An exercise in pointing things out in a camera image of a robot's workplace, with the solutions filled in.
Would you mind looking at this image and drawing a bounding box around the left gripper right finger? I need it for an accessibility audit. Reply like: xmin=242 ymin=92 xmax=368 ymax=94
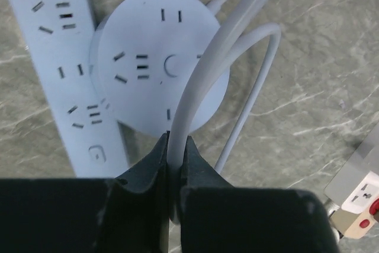
xmin=179 ymin=138 xmax=339 ymax=252

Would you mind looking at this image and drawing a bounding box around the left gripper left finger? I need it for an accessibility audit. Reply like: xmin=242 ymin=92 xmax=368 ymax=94
xmin=97 ymin=133 xmax=169 ymax=252

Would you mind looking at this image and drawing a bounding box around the round blue socket hub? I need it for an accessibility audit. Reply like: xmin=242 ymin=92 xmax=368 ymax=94
xmin=89 ymin=0 xmax=220 ymax=137

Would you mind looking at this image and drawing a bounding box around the blue power strip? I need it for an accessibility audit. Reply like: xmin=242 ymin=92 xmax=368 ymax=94
xmin=9 ymin=0 xmax=129 ymax=178

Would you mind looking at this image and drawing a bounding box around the beige power strip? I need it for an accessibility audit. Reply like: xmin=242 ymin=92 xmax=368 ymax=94
xmin=330 ymin=198 xmax=378 ymax=239

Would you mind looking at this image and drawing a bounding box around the white cube power strip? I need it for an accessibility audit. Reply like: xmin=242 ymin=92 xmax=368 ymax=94
xmin=324 ymin=126 xmax=378 ymax=214

